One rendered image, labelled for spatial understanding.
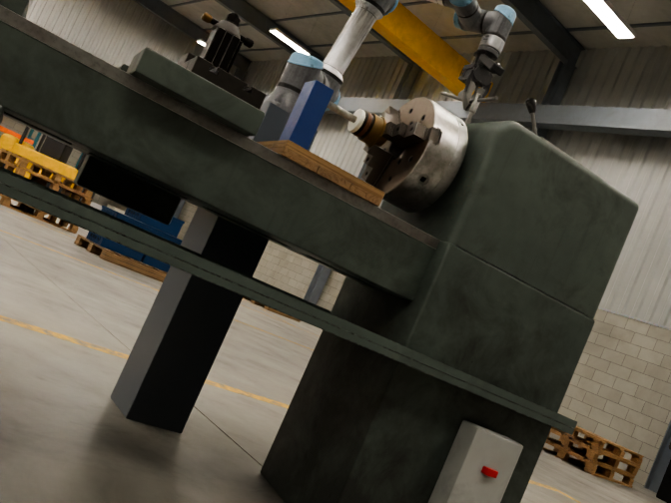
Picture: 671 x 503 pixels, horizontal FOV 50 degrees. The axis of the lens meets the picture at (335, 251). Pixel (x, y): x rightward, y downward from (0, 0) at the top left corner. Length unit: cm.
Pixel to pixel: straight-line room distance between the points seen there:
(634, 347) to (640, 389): 71
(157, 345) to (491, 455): 107
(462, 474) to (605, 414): 1076
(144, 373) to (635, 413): 1076
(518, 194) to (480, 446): 70
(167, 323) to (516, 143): 119
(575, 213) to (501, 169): 30
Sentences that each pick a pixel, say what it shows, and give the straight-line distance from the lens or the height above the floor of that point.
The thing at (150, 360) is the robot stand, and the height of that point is 19.
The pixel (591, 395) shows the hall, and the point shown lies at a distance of 1295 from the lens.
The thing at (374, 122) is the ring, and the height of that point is 109.
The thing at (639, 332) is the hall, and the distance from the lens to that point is 1287.
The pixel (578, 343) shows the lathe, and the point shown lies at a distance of 230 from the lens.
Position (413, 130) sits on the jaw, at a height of 110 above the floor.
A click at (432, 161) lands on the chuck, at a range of 198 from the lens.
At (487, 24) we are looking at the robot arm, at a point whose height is 162.
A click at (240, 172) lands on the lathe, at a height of 78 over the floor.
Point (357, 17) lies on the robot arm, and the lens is 267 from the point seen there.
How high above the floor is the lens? 58
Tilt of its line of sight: 4 degrees up
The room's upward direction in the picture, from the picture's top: 24 degrees clockwise
